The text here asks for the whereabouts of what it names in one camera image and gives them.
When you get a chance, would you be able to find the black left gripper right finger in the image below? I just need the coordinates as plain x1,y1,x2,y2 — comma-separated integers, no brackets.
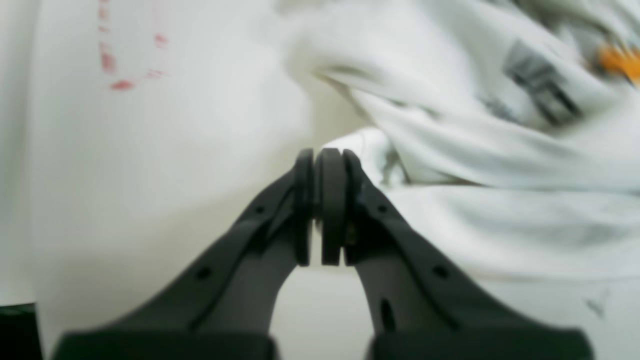
316,148,594,360

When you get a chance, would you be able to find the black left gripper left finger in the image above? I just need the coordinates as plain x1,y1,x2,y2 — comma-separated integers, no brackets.
54,149,314,360

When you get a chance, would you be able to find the white printed T-shirt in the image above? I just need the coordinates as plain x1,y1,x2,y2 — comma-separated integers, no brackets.
275,0,639,281

